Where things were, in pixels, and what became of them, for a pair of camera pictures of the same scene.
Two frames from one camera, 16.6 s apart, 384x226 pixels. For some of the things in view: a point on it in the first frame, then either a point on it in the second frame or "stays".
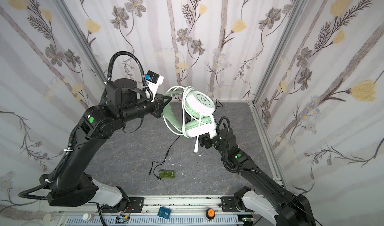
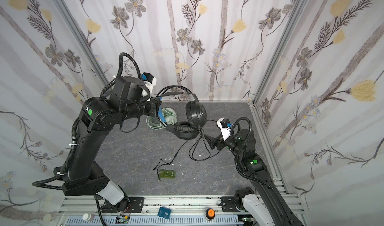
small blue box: [164, 212] stays
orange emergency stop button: [210, 213] stays
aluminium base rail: [180, 206] stays
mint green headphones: [199, 119] → [170, 116]
